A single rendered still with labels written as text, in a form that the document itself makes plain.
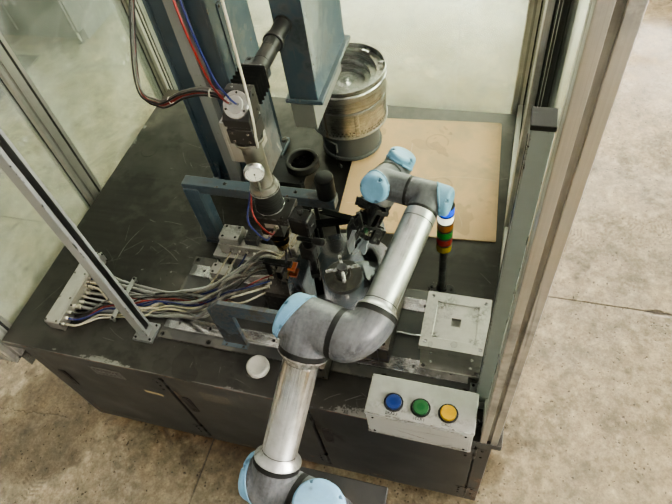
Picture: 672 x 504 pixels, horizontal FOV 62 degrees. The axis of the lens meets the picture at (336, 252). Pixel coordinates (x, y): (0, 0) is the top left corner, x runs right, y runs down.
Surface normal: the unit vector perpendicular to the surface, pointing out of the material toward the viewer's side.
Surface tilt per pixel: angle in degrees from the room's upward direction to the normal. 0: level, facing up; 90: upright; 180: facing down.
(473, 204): 0
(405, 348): 0
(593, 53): 90
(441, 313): 0
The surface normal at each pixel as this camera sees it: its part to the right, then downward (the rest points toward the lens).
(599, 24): -0.25, 0.79
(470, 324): -0.11, -0.59
